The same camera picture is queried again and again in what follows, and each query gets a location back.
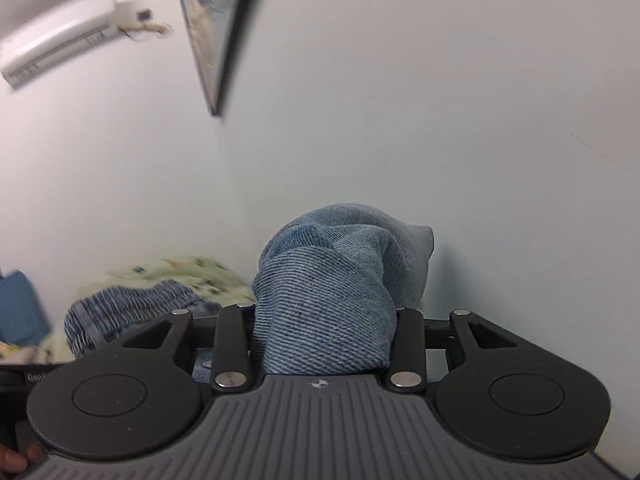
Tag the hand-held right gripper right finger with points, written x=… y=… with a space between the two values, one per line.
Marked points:
x=407 y=345

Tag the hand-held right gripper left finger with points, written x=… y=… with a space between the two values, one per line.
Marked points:
x=232 y=340

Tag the blue denim jeans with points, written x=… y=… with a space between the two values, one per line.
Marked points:
x=325 y=310

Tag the person's left hand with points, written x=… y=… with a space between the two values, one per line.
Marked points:
x=15 y=460

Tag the pale green printed blanket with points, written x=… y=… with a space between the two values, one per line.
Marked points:
x=165 y=270

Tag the blue cloth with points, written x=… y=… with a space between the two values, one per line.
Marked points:
x=20 y=307

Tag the air conditioner pipe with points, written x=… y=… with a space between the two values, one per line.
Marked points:
x=147 y=30

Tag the white air conditioner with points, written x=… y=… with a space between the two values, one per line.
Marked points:
x=55 y=42

